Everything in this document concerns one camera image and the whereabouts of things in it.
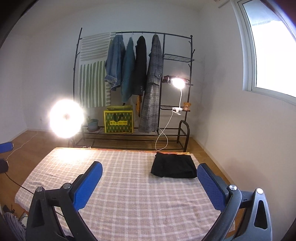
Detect window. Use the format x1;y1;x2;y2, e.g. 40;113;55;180
231;1;295;104

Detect green yellow storage bag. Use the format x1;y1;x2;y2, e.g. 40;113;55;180
103;105;134;133

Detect black coat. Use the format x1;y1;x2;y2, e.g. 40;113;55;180
133;36;147;96

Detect small teddy bear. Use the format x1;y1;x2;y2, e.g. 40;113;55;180
183;102;191;111

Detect teal jacket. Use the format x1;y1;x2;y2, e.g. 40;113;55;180
121;37;135;103

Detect orange garment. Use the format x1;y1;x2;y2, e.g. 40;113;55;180
136;95;142;117

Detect ring light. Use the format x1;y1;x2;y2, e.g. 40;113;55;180
49;99;85;138

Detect denim jacket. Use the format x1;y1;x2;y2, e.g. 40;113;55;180
104;35;125;91

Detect grey plaid coat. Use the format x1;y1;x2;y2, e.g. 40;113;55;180
139;34;164;133

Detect black metal clothes rack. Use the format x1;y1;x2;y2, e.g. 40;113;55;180
73;32;193;141

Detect green striped wall hanging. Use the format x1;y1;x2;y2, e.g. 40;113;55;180
79;32;115;108

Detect black garment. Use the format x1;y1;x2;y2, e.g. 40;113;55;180
151;152;197;179

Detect pink plaid bed cover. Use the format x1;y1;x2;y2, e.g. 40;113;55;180
15;148;220;240

